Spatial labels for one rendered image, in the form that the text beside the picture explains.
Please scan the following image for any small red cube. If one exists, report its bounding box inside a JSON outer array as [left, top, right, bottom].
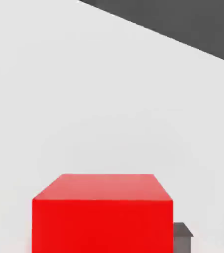
[[32, 173, 174, 253]]

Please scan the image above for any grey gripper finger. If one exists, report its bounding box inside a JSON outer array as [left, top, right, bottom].
[[173, 222, 224, 253]]

